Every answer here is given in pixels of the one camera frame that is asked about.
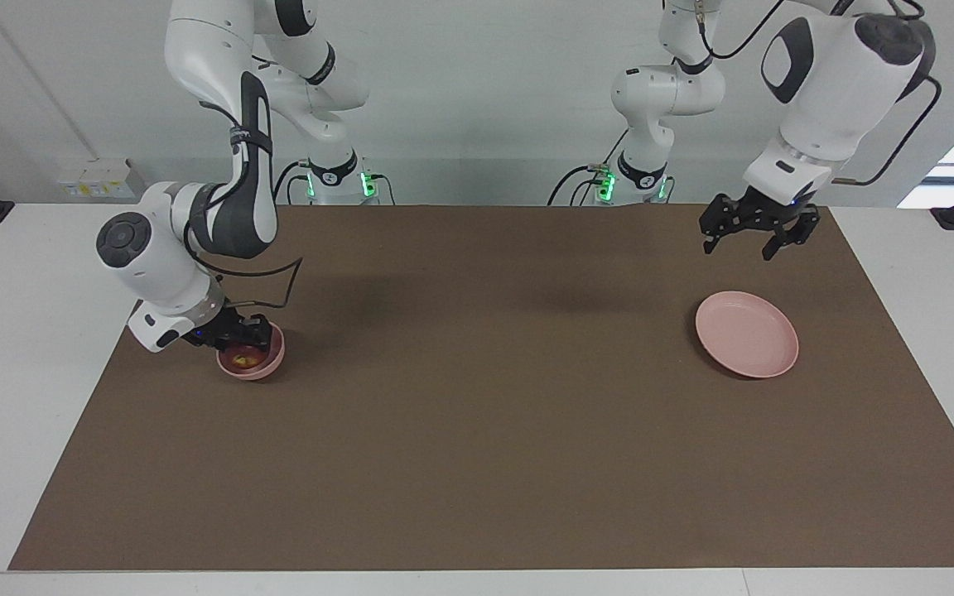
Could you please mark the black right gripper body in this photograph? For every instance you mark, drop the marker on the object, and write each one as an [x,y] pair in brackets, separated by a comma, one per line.
[220,329]

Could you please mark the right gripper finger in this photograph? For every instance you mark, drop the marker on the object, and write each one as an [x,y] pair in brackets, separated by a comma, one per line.
[260,329]
[237,346]

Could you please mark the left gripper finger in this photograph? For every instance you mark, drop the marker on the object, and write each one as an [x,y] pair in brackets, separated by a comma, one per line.
[721,219]
[796,233]

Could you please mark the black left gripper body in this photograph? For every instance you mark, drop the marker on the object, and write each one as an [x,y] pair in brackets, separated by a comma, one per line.
[767,217]

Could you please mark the dark red apple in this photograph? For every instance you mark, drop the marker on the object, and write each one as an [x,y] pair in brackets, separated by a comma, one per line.
[243,359]

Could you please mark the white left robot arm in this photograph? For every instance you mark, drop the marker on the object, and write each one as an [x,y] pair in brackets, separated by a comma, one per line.
[833,83]

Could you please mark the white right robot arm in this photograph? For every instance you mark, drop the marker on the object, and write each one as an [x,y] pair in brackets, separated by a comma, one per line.
[154,265]

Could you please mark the pink bowl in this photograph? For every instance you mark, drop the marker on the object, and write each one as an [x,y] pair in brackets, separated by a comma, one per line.
[272,364]

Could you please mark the pink plate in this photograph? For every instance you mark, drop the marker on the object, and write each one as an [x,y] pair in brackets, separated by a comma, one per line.
[746,335]

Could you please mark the brown table mat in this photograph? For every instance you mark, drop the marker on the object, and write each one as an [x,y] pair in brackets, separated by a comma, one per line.
[477,414]

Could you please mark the white wall socket box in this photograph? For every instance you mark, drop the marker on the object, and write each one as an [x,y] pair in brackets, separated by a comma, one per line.
[96,178]

